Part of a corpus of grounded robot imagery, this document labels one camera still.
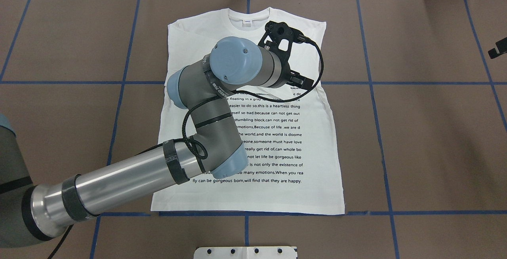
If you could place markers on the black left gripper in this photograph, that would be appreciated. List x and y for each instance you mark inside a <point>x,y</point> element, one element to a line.
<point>288,73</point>

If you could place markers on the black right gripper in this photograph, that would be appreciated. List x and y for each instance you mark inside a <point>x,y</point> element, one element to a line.
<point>497,50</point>

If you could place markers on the white long-sleeve printed t-shirt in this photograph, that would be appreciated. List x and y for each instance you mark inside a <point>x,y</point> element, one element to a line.
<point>293,165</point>

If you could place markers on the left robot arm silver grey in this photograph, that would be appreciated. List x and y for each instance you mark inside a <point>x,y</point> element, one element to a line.
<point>209,141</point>

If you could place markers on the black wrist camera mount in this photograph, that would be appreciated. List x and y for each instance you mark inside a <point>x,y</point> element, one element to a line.
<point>279,38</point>

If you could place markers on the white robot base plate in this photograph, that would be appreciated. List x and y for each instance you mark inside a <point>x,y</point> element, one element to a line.
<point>247,252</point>

